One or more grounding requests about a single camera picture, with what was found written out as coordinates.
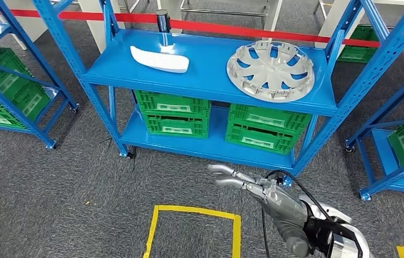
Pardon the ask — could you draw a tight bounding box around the grey plastic wheel hubcap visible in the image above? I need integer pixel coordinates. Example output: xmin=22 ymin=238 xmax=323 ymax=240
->
xmin=226 ymin=40 xmax=315 ymax=104

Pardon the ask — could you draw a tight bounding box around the black barrier post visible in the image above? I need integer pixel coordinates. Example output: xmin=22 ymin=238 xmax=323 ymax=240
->
xmin=155 ymin=9 xmax=172 ymax=33

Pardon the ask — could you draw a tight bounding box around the red barrier belt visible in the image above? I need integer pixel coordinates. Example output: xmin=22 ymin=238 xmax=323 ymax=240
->
xmin=0 ymin=7 xmax=404 ymax=52

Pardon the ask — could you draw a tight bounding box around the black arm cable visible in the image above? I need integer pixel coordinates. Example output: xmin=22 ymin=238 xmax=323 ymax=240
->
xmin=262 ymin=170 xmax=334 ymax=258

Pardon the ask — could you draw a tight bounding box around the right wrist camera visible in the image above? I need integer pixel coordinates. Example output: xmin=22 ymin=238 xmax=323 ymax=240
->
xmin=303 ymin=213 xmax=354 ymax=255

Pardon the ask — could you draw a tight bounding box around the white plastic mirror cover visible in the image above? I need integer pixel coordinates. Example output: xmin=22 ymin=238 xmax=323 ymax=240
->
xmin=129 ymin=45 xmax=190 ymax=74

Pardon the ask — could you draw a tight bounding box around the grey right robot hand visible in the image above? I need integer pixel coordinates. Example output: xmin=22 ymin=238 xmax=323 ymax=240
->
xmin=207 ymin=163 xmax=312 ymax=258

